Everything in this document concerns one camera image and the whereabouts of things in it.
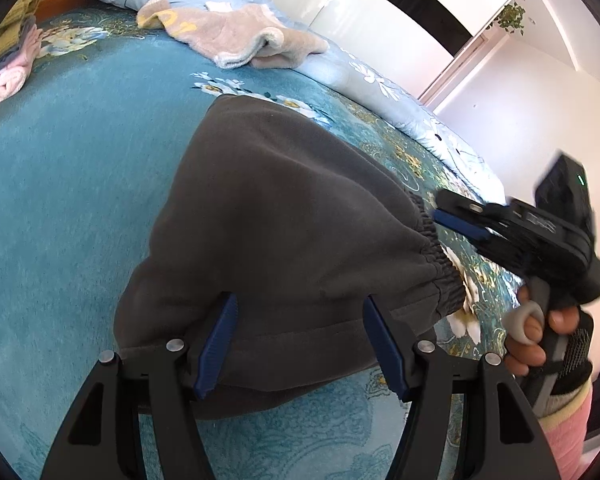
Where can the teal floral blanket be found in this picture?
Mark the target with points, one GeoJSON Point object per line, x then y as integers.
{"type": "Point", "coordinates": [70, 185]}

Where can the green hanging plant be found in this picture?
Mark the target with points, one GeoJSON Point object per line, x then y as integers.
{"type": "Point", "coordinates": [511, 17]}

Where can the pink fluffy cloth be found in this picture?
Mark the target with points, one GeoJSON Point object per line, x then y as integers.
{"type": "Point", "coordinates": [5, 80]}

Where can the person's right hand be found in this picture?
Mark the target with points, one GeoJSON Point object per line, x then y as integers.
{"type": "Point", "coordinates": [525, 357]}

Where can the dark grey pants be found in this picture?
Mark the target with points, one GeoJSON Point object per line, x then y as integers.
{"type": "Point", "coordinates": [280, 210]}

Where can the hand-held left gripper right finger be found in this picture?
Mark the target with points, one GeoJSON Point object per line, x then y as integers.
{"type": "Point", "coordinates": [387, 350]}

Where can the pale pink fleece garment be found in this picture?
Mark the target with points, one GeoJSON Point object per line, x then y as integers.
{"type": "Point", "coordinates": [230, 30]}

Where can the folded pink and olive clothes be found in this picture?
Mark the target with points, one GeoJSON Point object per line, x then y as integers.
{"type": "Point", "coordinates": [10, 30]}

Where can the white wardrobe with black stripe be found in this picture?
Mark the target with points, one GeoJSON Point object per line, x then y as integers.
{"type": "Point", "coordinates": [405, 25]}

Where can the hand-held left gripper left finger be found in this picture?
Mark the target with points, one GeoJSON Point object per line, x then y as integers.
{"type": "Point", "coordinates": [215, 350]}

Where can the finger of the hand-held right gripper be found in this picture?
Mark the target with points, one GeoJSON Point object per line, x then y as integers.
{"type": "Point", "coordinates": [460, 222]}

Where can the person's right forearm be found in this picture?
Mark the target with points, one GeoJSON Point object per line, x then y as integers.
{"type": "Point", "coordinates": [565, 435]}

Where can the dark object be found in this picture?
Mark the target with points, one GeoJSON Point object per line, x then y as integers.
{"type": "Point", "coordinates": [599, 400]}

